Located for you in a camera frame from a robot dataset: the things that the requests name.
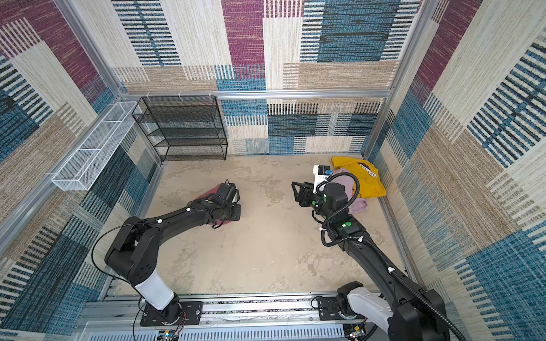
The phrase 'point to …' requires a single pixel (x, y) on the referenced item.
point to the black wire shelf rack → (183, 128)
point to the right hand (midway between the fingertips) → (297, 186)
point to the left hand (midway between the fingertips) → (237, 208)
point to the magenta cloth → (208, 195)
